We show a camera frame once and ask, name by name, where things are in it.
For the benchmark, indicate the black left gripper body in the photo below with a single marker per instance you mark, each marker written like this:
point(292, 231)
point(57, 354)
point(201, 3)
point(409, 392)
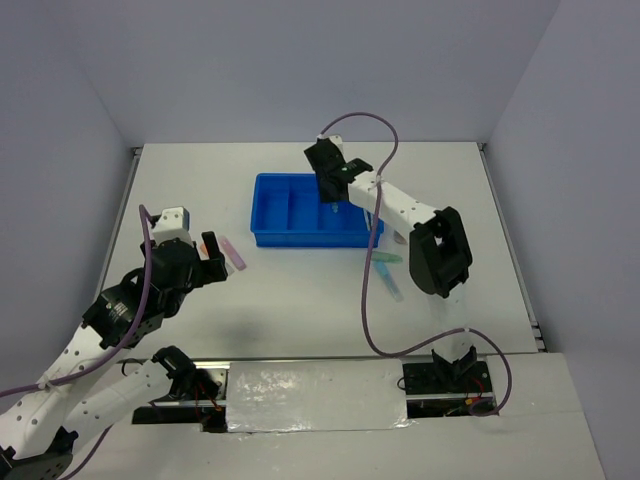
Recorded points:
point(196, 281)

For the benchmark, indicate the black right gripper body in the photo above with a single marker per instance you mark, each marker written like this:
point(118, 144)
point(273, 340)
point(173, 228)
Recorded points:
point(324, 195)

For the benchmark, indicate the purple highlighter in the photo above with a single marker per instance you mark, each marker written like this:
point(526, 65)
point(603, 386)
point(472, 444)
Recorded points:
point(230, 251)

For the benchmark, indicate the light blue highlighter right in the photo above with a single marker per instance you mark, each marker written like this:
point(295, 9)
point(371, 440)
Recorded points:
point(388, 280)

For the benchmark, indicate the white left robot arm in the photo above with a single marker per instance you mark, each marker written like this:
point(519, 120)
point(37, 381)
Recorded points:
point(58, 414)

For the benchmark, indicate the pink capped glue stick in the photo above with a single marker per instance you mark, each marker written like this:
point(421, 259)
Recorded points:
point(399, 238)

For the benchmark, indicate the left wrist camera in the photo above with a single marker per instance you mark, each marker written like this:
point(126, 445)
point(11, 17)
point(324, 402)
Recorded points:
point(172, 224)

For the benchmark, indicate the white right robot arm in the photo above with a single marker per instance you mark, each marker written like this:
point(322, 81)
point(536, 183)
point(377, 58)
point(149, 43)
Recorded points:
point(439, 253)

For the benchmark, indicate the blue compartment tray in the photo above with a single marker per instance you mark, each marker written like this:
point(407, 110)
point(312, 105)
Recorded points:
point(287, 213)

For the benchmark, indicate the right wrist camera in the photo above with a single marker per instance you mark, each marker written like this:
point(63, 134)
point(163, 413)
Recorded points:
point(335, 139)

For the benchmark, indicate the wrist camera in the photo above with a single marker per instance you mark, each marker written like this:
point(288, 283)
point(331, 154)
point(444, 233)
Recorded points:
point(172, 224)
point(335, 139)

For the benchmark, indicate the green highlighter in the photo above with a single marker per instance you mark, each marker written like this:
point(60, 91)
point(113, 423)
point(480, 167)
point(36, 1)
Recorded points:
point(385, 257)

